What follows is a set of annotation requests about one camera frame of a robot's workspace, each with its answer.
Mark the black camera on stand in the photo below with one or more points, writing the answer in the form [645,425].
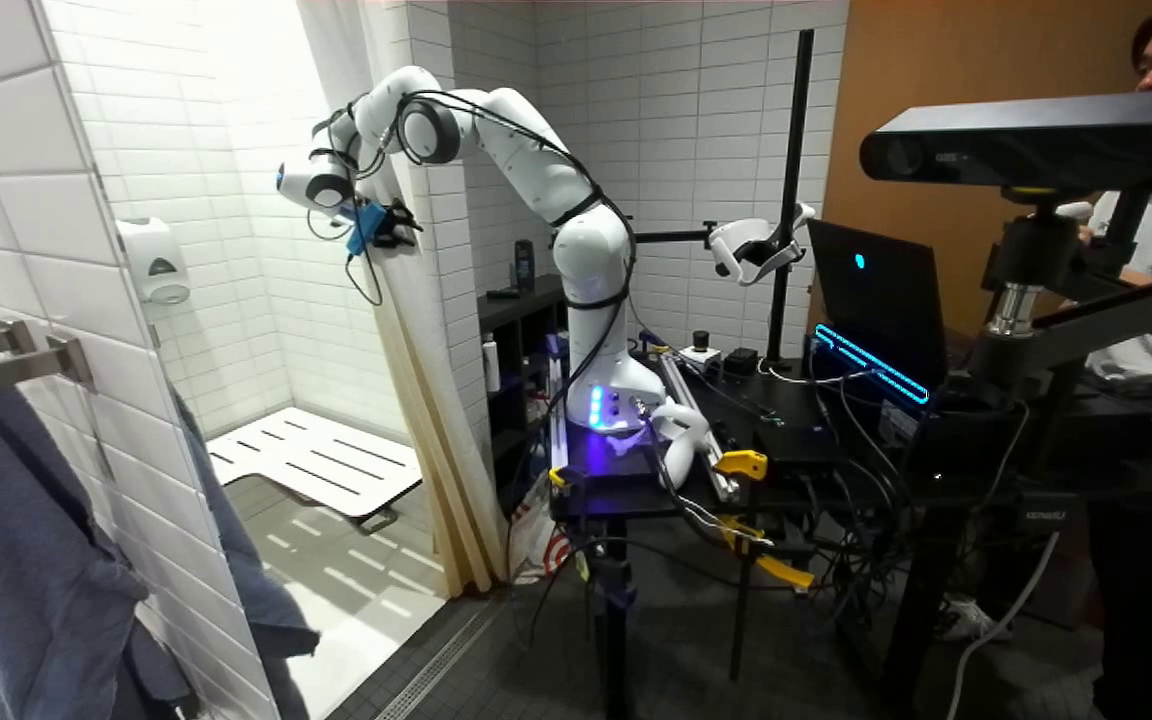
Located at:
[1054,143]

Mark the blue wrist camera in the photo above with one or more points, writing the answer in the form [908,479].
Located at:
[366,225]

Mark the white camera on pole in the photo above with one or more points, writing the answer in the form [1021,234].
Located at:
[755,248]

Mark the white soap dispenser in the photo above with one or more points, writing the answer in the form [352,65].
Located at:
[153,261]

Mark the black shelf unit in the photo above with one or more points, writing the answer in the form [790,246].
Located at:
[517,334]

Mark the yellow clamp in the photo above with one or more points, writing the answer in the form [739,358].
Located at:
[740,465]

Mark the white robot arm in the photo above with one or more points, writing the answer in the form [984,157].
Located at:
[410,112]

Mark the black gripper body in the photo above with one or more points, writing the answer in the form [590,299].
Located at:
[398,229]

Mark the metal towel hook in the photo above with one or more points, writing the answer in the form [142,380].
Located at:
[27,358]

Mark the white shower curtain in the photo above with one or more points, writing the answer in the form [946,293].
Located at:
[429,323]

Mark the black vertical pole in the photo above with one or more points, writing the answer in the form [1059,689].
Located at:
[790,194]

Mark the white shower seat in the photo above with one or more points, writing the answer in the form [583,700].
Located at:
[325,460]

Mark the blue hanging towel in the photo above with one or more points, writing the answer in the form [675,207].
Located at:
[69,637]

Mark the white plastic bag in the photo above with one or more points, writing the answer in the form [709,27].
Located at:
[537,544]

